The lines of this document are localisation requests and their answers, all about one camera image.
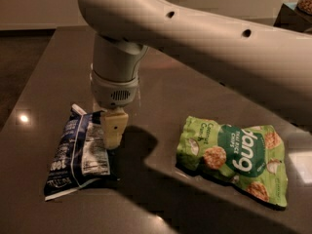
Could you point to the dark snack box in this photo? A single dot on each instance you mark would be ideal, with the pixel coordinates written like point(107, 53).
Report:
point(291, 18)

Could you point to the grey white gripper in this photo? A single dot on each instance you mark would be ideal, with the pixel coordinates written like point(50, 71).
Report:
point(114, 94)

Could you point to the blue chip bag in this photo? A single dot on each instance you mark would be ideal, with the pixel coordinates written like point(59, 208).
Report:
point(81, 157)

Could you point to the jar of grains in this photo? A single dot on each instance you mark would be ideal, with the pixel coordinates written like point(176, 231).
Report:
point(305, 6)

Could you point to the green rice chip bag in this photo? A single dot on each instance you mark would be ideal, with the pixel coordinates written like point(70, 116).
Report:
point(252, 159)

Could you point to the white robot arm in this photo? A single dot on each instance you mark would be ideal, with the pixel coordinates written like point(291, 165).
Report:
point(269, 65)

